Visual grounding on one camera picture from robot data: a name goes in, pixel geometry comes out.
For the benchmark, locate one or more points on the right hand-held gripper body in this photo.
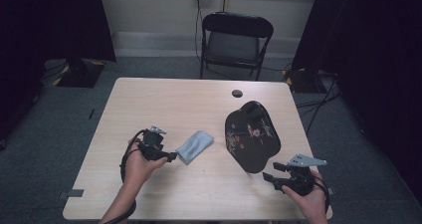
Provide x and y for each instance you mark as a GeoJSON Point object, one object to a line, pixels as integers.
{"type": "Point", "coordinates": [300, 179]}

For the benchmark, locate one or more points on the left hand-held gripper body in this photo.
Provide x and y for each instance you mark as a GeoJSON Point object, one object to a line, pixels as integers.
{"type": "Point", "coordinates": [152, 146]}

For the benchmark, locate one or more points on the grey-blue cleaning cloth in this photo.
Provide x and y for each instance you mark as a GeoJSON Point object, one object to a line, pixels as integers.
{"type": "Point", "coordinates": [195, 147]}

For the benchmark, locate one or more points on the black lacquer flower-painted plate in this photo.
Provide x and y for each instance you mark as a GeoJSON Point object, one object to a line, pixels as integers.
{"type": "Point", "coordinates": [252, 136]}

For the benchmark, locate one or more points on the person's left hand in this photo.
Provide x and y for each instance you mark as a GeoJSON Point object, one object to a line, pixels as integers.
{"type": "Point", "coordinates": [139, 171]}

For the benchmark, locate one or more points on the person's right hand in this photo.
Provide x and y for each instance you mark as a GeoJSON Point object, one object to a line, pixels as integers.
{"type": "Point", "coordinates": [313, 204]}

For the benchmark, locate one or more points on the grey floor tape piece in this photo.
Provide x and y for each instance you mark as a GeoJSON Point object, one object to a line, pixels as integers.
{"type": "Point", "coordinates": [331, 191]}
{"type": "Point", "coordinates": [72, 193]}

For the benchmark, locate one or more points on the black round table grommet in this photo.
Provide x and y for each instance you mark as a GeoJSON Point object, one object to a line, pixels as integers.
{"type": "Point", "coordinates": [237, 93]}

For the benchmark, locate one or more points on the black stand base yellow tape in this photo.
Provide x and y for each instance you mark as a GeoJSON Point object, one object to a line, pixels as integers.
{"type": "Point", "coordinates": [81, 74]}
{"type": "Point", "coordinates": [303, 81]}

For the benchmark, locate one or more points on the black folding chair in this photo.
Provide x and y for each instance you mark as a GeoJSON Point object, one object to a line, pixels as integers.
{"type": "Point", "coordinates": [234, 41]}

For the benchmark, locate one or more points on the black curtain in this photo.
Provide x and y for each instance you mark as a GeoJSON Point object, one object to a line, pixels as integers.
{"type": "Point", "coordinates": [375, 51]}
{"type": "Point", "coordinates": [40, 25]}

